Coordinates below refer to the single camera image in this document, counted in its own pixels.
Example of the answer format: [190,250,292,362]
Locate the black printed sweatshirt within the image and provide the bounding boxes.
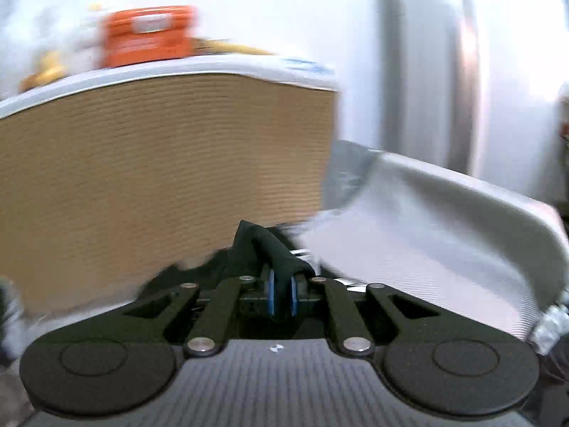
[137,220,315,306]

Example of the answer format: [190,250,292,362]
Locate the orange first aid box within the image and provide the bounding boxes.
[101,6,196,68]

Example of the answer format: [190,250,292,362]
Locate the white plush duck toy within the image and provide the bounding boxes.
[1,5,105,99]

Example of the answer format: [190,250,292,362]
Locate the woven tan upright mattress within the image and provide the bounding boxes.
[1,54,339,313]

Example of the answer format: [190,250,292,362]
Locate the grey patterned bed sheet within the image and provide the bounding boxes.
[321,140,378,210]

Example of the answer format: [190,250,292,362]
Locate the crumpled white paper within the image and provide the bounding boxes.
[528,305,569,356]

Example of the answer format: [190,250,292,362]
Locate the yellow stick toy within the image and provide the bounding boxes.
[190,38,271,56]

